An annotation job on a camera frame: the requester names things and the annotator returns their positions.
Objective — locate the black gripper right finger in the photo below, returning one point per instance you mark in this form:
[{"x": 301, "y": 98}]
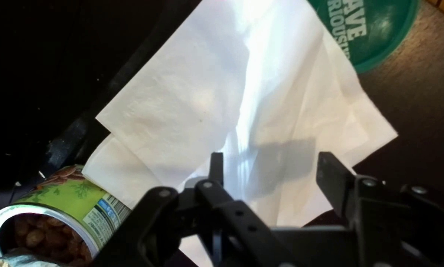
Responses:
[{"x": 338, "y": 182}]

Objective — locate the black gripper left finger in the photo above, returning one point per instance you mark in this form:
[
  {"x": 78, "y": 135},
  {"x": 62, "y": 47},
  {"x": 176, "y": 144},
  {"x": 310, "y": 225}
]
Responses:
[{"x": 218, "y": 171}]

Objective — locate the white paper napkin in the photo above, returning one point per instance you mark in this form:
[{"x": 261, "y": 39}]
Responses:
[
  {"x": 231, "y": 74},
  {"x": 118, "y": 168}
]

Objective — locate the green plastic lid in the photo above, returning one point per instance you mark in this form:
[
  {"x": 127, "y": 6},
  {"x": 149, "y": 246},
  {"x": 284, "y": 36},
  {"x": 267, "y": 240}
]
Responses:
[{"x": 379, "y": 30}]

